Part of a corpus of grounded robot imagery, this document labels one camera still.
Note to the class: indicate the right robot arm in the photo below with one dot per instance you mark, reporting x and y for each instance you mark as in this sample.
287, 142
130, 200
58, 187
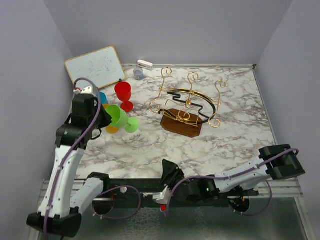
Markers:
277, 162

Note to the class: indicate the blue wine glass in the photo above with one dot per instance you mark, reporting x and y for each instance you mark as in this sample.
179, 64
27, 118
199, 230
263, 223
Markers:
103, 98

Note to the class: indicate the brown wooden rack base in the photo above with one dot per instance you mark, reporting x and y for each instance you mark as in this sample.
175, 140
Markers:
181, 123

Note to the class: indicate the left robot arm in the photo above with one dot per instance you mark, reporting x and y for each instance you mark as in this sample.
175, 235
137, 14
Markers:
58, 214

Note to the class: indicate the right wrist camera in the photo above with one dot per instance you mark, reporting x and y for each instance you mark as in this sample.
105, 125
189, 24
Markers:
162, 198

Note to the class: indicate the green wine glass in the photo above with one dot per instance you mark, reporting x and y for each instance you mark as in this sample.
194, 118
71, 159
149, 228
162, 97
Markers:
120, 119

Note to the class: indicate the yellow framed whiteboard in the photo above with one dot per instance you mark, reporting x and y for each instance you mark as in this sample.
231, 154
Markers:
102, 67

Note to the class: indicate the orange wine glass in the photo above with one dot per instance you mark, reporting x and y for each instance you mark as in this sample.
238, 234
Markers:
110, 129

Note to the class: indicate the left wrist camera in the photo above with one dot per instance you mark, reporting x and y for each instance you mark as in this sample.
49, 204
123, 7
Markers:
86, 90

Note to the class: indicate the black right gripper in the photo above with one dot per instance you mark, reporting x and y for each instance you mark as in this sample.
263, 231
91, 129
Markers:
170, 172

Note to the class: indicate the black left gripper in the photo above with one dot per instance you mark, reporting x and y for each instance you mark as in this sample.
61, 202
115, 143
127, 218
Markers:
107, 119

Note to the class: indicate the gold wire glass rack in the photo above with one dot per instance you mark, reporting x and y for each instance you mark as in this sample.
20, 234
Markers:
184, 98

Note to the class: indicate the black mounting rail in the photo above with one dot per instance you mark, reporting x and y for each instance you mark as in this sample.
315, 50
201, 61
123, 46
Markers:
123, 194

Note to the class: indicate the red wine glass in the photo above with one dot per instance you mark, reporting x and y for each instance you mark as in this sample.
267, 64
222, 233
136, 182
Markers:
123, 92

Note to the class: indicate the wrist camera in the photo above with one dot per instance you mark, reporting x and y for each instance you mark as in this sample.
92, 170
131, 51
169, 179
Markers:
162, 198
86, 90

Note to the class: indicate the clear jar of clips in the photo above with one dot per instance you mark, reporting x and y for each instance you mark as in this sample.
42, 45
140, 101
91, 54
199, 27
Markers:
138, 74

